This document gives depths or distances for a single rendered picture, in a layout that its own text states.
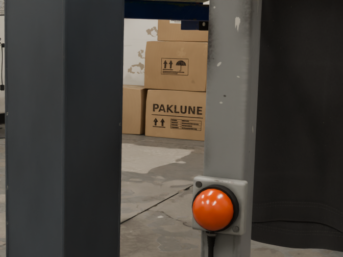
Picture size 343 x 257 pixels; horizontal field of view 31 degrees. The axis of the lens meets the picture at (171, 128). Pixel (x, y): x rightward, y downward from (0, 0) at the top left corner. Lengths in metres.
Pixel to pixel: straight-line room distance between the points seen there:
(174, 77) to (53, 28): 4.27
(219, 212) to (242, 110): 0.09
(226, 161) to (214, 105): 0.05
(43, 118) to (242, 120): 0.69
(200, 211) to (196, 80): 4.79
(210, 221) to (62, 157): 0.66
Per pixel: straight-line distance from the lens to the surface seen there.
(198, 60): 5.31
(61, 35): 1.16
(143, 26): 6.06
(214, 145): 0.58
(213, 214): 0.55
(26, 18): 1.23
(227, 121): 0.57
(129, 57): 6.12
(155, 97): 5.49
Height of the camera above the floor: 0.79
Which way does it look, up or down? 7 degrees down
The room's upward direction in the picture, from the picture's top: 2 degrees clockwise
